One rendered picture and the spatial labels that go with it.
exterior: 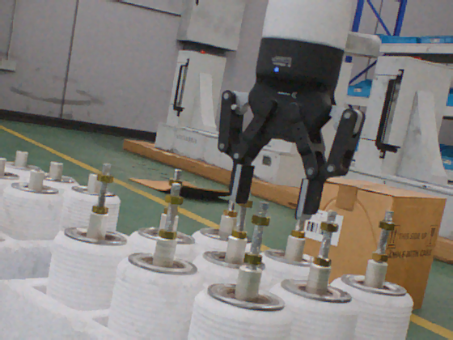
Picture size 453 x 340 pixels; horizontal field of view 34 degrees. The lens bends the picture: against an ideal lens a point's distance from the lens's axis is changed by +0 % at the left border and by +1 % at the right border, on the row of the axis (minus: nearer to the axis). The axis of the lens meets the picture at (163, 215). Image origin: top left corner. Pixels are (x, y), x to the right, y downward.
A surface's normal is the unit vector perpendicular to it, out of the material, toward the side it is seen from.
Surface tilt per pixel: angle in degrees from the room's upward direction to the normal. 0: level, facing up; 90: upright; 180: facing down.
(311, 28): 91
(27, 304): 90
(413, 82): 90
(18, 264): 90
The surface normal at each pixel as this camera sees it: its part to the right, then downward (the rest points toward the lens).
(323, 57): 0.38, 0.22
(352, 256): -0.71, -0.01
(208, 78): 0.46, -0.15
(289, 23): -0.54, 0.06
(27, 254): 0.67, 0.23
